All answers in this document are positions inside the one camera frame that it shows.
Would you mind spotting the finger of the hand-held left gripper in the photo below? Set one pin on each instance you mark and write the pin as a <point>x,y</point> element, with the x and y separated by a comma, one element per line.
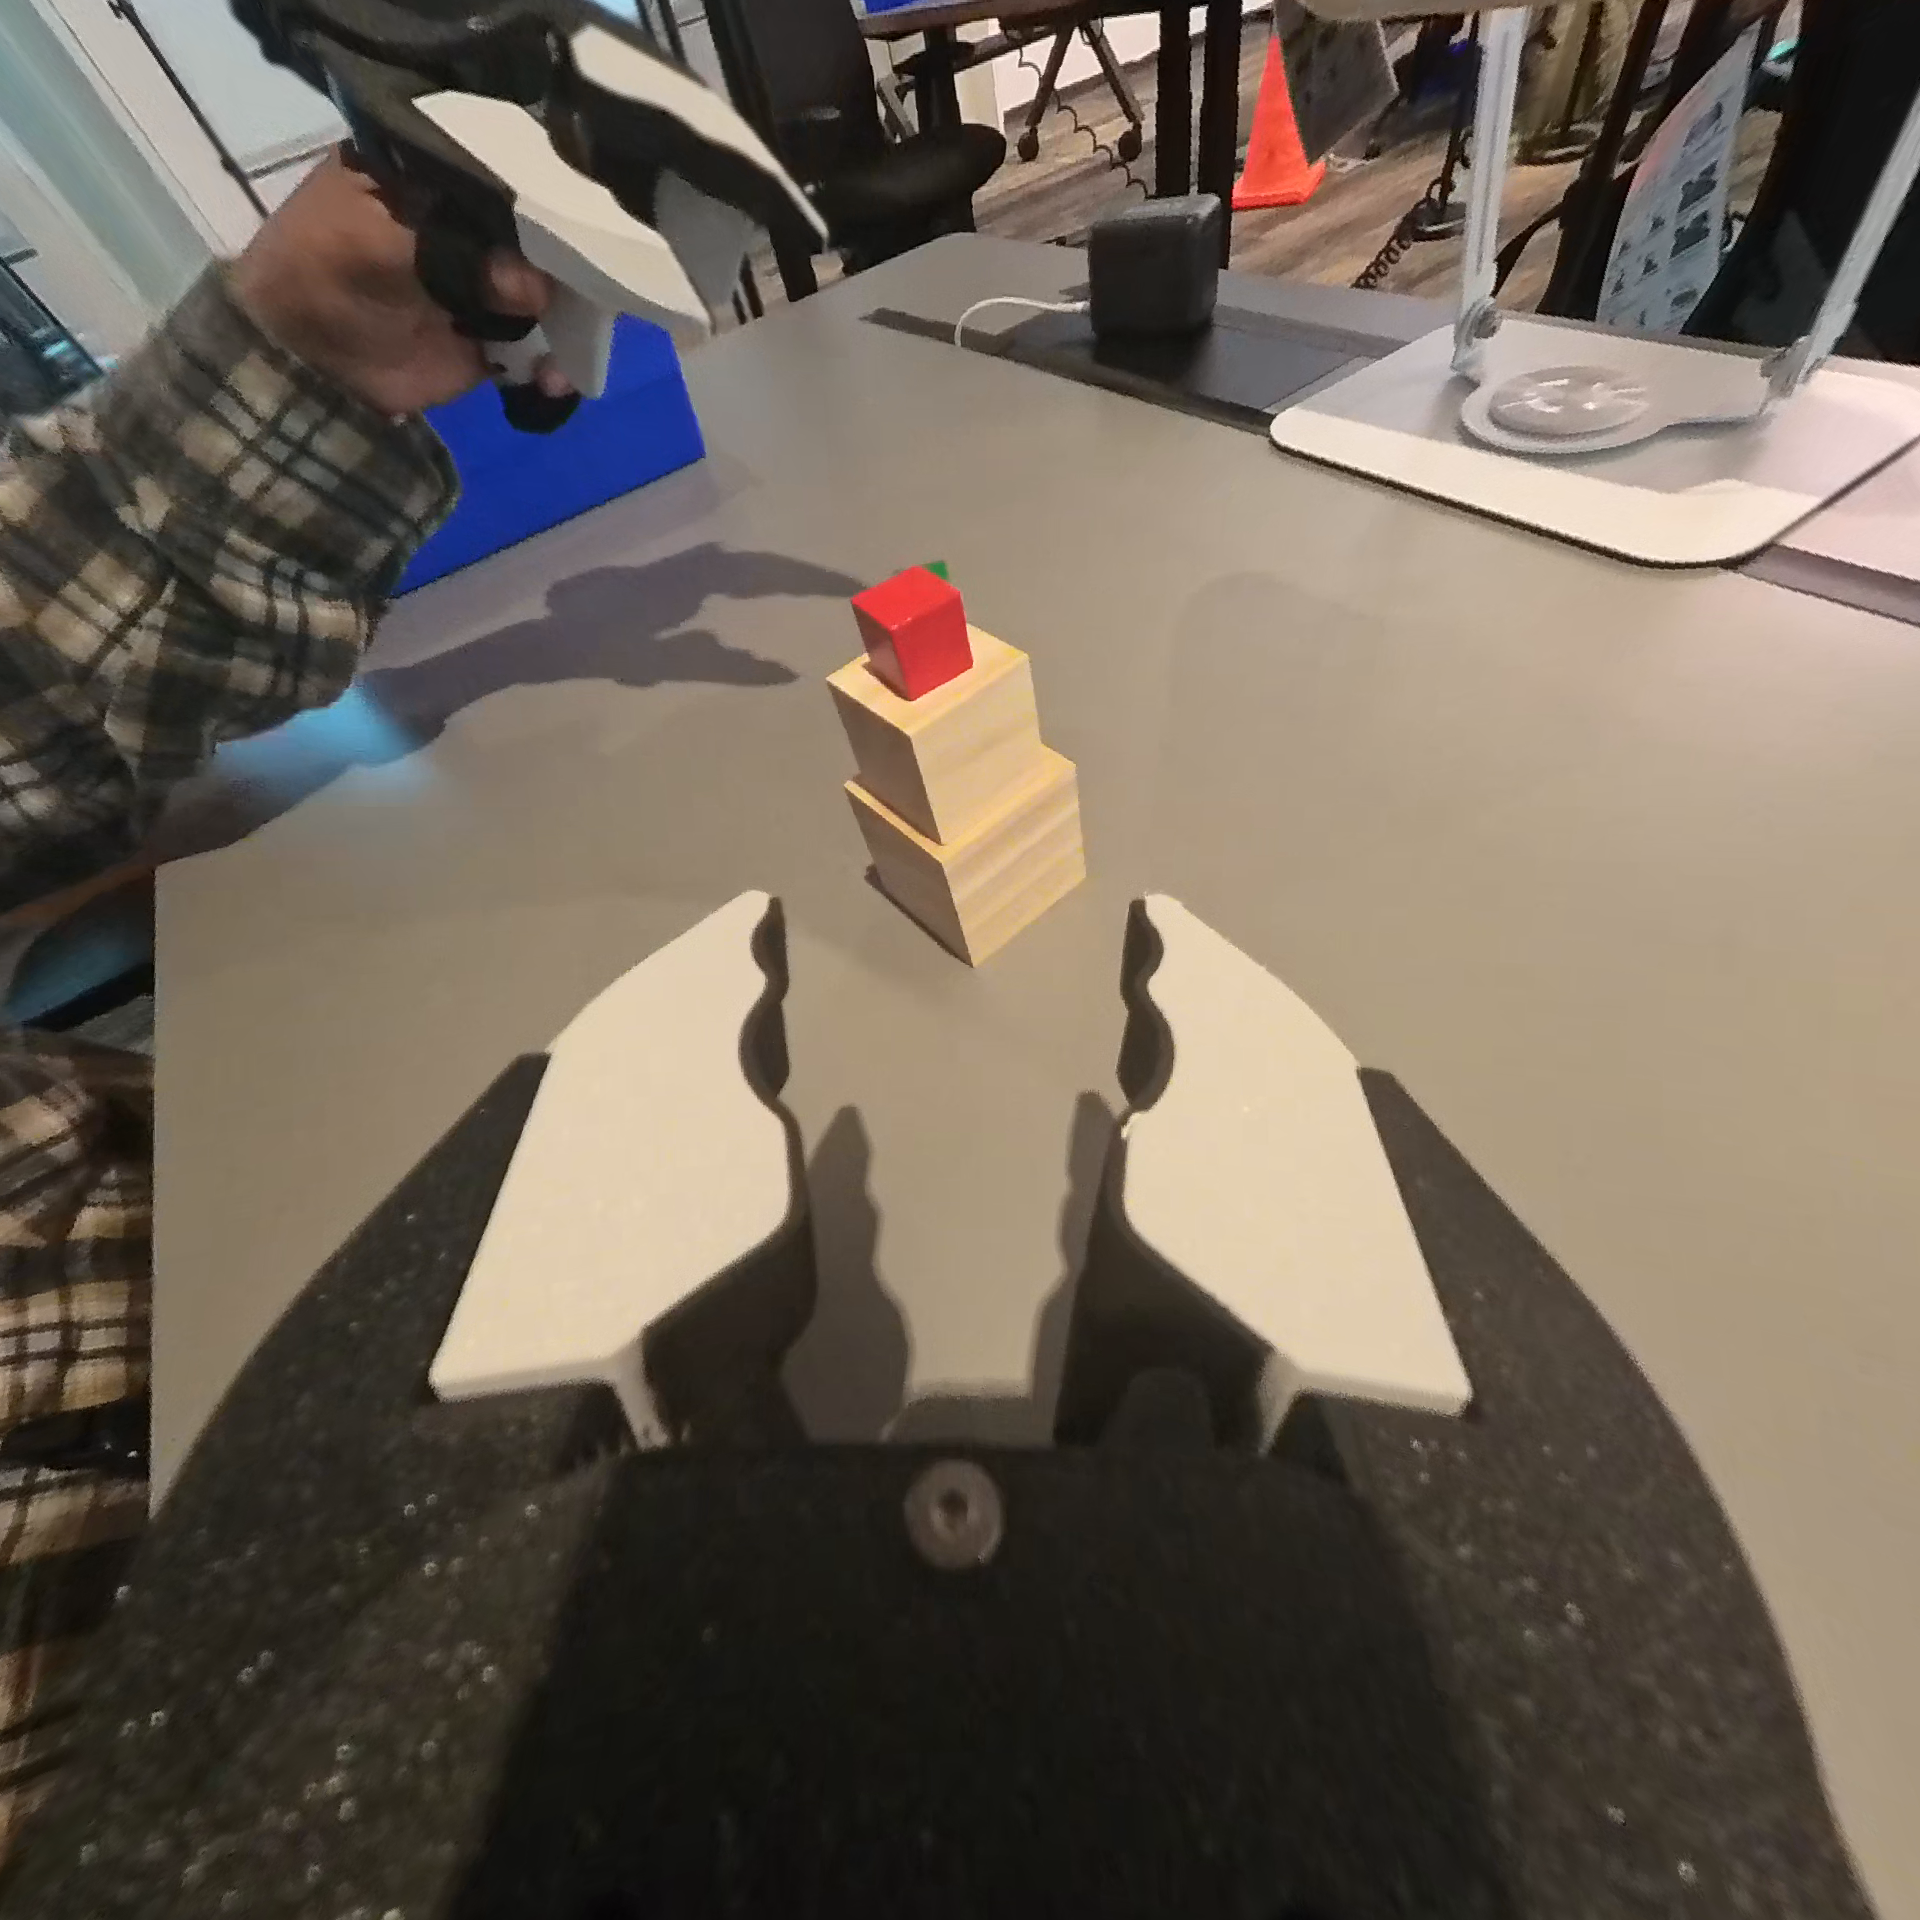
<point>585,255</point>
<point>705,135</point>

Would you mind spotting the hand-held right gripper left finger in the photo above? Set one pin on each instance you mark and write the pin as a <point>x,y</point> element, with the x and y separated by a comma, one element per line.
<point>630,1200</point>

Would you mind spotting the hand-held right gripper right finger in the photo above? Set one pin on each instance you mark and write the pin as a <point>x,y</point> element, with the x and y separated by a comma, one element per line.
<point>1291,1200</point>

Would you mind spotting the large wooden cube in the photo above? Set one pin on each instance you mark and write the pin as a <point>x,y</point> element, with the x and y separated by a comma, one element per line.
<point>984,886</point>

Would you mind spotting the small red cube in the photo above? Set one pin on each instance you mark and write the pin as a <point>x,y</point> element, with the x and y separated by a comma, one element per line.
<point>908,630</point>

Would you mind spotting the small wooden cube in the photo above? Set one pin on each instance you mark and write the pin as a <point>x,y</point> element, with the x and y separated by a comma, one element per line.
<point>932,744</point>

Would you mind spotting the person's left forearm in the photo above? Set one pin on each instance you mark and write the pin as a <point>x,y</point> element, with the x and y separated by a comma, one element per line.
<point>182,524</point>

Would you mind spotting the person's left hand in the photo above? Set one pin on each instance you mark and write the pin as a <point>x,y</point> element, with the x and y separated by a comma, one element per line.
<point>339,284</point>

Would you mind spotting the black office chair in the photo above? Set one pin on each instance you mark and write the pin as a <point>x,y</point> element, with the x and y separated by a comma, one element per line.
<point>885,165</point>

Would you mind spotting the blue box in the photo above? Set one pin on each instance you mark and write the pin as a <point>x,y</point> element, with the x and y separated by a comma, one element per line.
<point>599,451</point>

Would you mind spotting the black cube device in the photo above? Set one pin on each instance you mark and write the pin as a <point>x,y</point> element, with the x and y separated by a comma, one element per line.
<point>1155,264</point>

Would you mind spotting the person's plaid shirt torso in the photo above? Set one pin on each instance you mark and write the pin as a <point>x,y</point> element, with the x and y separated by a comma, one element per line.
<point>68,1277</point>

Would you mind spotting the orange traffic cone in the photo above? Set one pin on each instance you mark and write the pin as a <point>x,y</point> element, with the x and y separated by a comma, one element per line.
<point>1279,150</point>

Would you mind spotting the blue chair seat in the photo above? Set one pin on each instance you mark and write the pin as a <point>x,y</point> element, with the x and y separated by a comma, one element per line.
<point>77,967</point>

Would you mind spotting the white monitor stand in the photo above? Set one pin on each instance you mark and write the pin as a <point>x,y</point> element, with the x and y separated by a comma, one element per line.
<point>1412,428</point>

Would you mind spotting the printed paper sign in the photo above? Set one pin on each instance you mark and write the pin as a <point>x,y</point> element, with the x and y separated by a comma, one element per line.
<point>1681,181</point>

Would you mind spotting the black desk frame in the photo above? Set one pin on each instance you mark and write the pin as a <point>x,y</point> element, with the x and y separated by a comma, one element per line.
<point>1180,106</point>

